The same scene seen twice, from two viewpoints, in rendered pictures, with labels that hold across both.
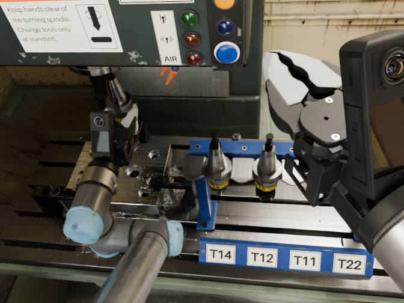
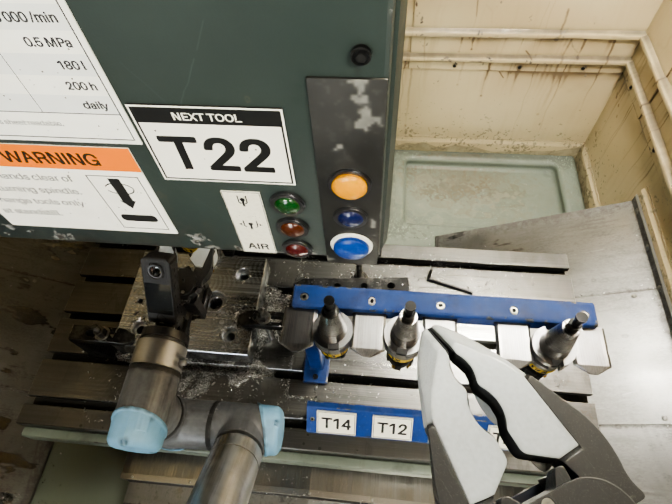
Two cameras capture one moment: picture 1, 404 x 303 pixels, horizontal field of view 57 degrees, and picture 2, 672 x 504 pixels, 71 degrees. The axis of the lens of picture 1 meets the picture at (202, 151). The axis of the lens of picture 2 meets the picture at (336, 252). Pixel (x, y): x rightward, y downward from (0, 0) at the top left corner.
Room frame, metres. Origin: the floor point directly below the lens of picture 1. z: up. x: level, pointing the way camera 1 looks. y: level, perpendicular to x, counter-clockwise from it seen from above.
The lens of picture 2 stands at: (0.22, -0.03, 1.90)
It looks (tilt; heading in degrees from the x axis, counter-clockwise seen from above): 58 degrees down; 356
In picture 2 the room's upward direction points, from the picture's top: 5 degrees counter-clockwise
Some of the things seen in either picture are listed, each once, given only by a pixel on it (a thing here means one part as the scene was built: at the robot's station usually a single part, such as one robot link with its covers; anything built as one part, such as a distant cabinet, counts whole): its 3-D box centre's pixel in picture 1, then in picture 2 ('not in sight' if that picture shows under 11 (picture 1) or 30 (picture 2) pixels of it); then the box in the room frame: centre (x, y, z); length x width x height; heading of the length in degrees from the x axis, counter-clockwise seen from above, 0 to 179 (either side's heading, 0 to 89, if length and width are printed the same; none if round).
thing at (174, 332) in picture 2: (110, 154); (176, 308); (0.58, 0.21, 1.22); 0.12 x 0.08 x 0.09; 167
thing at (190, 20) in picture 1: (189, 18); (287, 205); (0.45, -0.01, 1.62); 0.02 x 0.01 x 0.02; 77
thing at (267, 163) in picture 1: (268, 157); (406, 325); (0.48, -0.14, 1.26); 0.04 x 0.04 x 0.07
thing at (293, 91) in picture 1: (276, 96); (442, 419); (0.28, -0.08, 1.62); 0.09 x 0.03 x 0.06; 17
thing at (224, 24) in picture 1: (225, 27); (350, 218); (0.44, -0.05, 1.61); 0.02 x 0.01 x 0.02; 77
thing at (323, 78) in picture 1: (303, 86); (488, 396); (0.29, -0.11, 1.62); 0.09 x 0.03 x 0.06; 17
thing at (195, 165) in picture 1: (193, 167); (298, 330); (0.52, 0.02, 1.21); 0.07 x 0.05 x 0.01; 167
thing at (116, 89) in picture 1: (114, 88); not in sight; (0.71, 0.19, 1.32); 0.04 x 0.04 x 0.07
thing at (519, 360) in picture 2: not in sight; (513, 345); (0.44, -0.30, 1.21); 0.07 x 0.05 x 0.01; 167
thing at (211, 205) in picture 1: (202, 187); (311, 336); (0.57, 0.01, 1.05); 0.10 x 0.05 x 0.30; 167
